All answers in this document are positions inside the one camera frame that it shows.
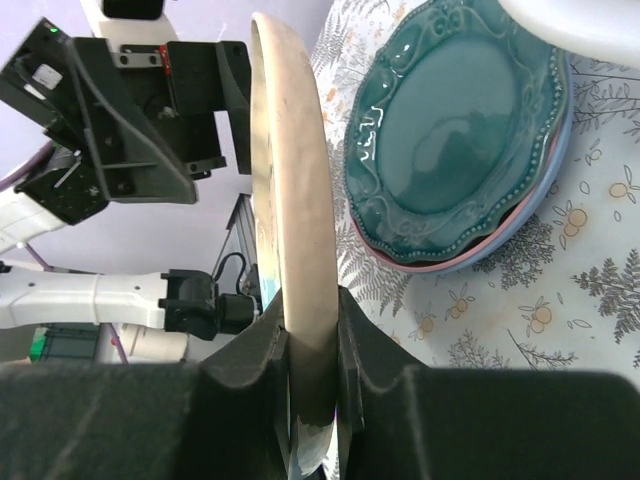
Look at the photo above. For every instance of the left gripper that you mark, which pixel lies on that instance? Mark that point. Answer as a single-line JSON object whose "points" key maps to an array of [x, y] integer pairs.
{"points": [[132, 125]]}

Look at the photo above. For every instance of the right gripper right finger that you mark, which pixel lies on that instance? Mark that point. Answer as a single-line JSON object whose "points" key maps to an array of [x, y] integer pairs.
{"points": [[399, 419]]}

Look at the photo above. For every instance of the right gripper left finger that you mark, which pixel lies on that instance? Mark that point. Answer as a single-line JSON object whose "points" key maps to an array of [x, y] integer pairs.
{"points": [[223, 418]]}

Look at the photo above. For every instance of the cream and blue plate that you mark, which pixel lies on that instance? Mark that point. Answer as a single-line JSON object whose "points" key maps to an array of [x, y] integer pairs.
{"points": [[295, 236]]}

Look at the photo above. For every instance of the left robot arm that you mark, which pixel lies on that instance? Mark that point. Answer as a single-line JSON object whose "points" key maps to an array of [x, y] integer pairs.
{"points": [[181, 303]]}

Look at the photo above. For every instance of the white plastic bin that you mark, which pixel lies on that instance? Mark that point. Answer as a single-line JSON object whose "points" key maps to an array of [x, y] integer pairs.
{"points": [[605, 30]]}

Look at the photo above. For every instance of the pink plate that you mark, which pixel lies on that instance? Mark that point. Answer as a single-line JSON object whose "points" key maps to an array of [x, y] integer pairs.
{"points": [[510, 223]]}

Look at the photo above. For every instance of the teal embossed plate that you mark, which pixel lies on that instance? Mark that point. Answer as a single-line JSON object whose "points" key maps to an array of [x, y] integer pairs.
{"points": [[450, 128]]}

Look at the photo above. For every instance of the aluminium rail frame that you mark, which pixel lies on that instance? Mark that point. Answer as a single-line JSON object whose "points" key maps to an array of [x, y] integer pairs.
{"points": [[240, 244]]}

